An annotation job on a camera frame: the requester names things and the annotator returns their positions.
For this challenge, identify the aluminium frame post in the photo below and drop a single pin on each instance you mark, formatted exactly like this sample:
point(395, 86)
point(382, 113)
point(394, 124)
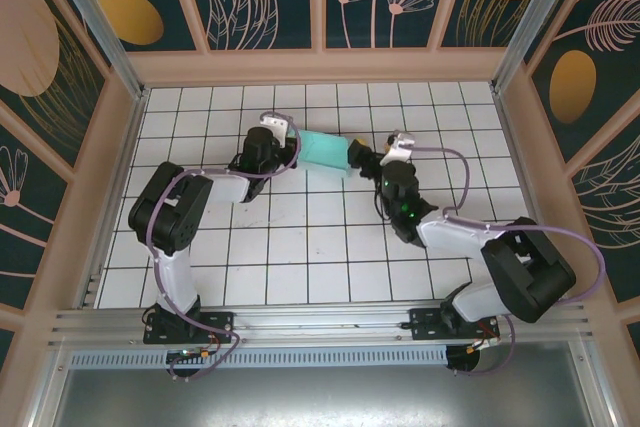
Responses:
point(537, 22)
point(98, 22)

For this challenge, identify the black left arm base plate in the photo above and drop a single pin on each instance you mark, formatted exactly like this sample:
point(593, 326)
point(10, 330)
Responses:
point(220, 322)

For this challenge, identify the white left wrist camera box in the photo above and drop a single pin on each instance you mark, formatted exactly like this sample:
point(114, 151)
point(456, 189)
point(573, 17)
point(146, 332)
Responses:
point(275, 127)

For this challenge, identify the light blue cloth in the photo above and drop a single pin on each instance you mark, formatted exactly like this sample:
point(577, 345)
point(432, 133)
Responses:
point(325, 154)

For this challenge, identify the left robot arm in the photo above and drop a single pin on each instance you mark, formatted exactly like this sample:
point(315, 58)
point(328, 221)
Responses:
point(150, 217)

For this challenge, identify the green circuit board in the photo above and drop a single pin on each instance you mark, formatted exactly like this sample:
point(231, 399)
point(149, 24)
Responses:
point(187, 353)

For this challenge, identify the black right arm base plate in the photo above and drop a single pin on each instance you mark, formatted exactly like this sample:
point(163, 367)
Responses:
point(425, 322)

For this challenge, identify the grey metal sheet panel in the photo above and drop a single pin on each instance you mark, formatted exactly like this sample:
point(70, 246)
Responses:
point(320, 397)

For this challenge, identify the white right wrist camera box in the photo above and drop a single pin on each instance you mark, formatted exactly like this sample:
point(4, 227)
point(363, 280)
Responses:
point(400, 149)

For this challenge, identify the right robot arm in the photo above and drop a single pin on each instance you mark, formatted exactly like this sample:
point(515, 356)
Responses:
point(530, 272)

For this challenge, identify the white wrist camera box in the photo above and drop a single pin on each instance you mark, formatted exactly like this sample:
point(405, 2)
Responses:
point(275, 127)
point(400, 149)

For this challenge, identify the aluminium mounting rail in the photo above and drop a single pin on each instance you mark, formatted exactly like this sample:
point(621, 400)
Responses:
point(320, 319)

